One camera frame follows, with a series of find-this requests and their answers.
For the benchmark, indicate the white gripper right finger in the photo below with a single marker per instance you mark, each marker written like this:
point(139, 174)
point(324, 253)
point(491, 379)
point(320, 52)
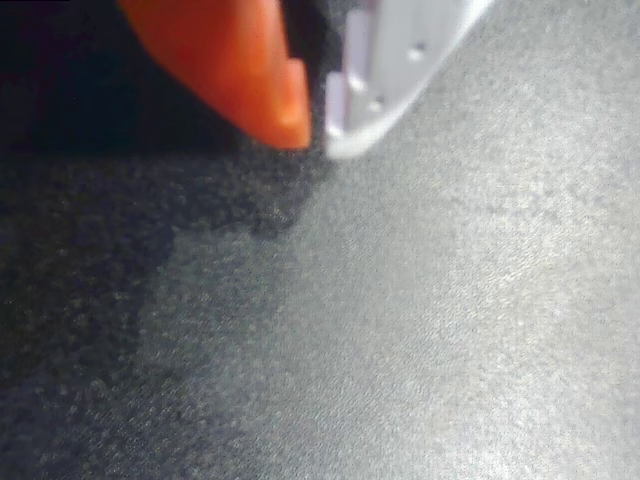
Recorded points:
point(390, 60)

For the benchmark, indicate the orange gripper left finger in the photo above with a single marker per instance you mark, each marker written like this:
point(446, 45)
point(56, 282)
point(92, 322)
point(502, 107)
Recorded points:
point(235, 65)

